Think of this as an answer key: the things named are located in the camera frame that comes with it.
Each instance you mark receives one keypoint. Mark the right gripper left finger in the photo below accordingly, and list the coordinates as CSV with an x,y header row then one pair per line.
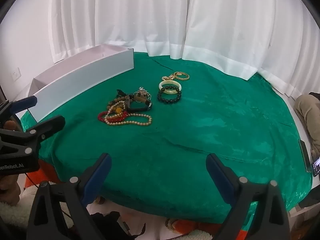
x,y
93,179

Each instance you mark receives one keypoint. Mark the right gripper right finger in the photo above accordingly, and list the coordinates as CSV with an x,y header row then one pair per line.
x,y
270,220

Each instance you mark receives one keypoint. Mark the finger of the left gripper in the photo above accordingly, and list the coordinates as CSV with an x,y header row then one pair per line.
x,y
23,104
41,131

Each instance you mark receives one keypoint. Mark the white jade bangle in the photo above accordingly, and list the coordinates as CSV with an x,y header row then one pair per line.
x,y
169,87

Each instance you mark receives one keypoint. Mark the small black bead jewelry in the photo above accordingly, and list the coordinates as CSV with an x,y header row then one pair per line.
x,y
120,93

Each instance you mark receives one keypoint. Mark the person's left hand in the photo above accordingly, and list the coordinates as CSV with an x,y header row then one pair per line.
x,y
10,190

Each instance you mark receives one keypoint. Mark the white cardboard box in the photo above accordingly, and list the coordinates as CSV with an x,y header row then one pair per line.
x,y
76,74

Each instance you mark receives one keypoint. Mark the smartphone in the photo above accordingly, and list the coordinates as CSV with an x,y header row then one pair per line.
x,y
315,166

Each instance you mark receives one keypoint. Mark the green velvet cloth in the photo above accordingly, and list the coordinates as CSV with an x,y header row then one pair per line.
x,y
161,169

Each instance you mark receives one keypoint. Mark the gold bangle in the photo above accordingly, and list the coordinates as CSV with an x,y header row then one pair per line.
x,y
181,76

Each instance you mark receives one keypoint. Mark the white curtain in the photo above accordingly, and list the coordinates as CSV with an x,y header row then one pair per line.
x,y
278,39

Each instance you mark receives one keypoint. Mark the wall power socket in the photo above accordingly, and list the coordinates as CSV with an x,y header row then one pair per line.
x,y
16,74

